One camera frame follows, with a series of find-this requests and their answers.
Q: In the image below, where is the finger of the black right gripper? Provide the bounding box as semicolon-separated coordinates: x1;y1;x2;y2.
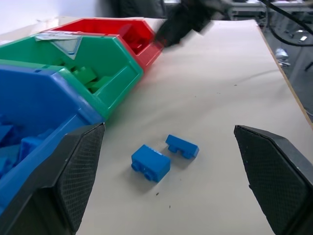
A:
155;19;194;47

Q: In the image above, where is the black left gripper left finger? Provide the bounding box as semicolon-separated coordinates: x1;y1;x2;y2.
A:
0;122;106;235

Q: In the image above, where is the grey metal shelf frame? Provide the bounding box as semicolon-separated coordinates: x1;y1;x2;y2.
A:
226;0;271;21

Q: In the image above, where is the green plastic bin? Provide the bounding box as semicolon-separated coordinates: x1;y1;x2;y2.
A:
0;33;144;120

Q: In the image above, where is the red plastic bin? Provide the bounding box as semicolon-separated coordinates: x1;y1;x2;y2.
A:
45;18;165;74

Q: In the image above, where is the black office chair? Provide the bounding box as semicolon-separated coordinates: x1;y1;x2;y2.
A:
117;0;169;19

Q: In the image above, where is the black cable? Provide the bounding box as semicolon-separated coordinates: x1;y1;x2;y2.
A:
259;0;313;47

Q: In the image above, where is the green toy brick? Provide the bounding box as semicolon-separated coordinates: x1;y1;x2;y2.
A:
70;66;97;86
85;75;116;94

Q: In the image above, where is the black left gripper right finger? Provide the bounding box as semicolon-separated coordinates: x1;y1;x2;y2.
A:
233;125;313;235

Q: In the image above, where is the blue plastic bin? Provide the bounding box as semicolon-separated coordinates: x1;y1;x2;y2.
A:
0;58;106;214

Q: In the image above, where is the clear torn bin label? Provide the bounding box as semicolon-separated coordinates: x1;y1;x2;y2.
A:
35;32;83;60

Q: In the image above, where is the blue toy brick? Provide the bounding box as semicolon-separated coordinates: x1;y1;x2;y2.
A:
165;134;200;160
20;136;47;163
0;119;21;148
131;144;171;183
0;146;22;178

